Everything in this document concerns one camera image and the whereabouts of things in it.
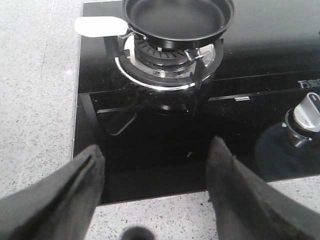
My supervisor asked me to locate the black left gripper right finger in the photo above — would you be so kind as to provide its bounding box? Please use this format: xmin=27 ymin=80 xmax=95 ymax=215
xmin=205 ymin=136 xmax=320 ymax=240

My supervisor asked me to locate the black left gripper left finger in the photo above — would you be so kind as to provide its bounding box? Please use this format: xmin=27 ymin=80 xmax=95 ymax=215
xmin=0 ymin=145 xmax=105 ymax=240

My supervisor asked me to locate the black frying pan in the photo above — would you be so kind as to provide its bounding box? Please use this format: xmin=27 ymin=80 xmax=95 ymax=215
xmin=74 ymin=0 xmax=236 ymax=50

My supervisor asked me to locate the left silver stove knob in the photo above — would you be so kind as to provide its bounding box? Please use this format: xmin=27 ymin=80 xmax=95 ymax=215
xmin=281 ymin=92 xmax=320 ymax=143

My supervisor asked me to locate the black glass gas cooktop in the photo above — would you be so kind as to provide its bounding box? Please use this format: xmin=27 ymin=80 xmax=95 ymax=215
xmin=73 ymin=0 xmax=320 ymax=205

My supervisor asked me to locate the left black pan support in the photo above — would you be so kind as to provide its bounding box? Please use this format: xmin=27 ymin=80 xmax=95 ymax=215
xmin=103 ymin=35 xmax=224 ymax=92

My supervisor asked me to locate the left black gas burner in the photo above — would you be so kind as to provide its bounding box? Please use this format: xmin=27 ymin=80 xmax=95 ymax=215
xmin=134 ymin=36 xmax=195 ymax=72

